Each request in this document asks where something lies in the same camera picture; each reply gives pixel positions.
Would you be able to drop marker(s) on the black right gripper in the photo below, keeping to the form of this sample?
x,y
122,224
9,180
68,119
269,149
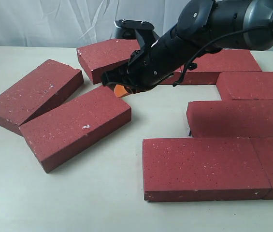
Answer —
x,y
178,47

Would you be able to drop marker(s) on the red brick with white mark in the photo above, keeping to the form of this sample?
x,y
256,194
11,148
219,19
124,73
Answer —
x,y
62,133

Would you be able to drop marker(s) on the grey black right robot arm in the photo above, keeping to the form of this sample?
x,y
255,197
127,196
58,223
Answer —
x,y
237,24

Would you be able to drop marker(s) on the red brick back row right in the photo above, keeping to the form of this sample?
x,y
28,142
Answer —
x,y
211,65

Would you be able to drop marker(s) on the large red brick front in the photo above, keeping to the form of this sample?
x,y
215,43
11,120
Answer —
x,y
202,169

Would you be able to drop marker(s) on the red brick right edge row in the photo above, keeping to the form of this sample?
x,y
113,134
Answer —
x,y
245,85

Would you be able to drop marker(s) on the white wrinkled backdrop curtain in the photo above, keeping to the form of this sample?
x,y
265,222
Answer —
x,y
75,23

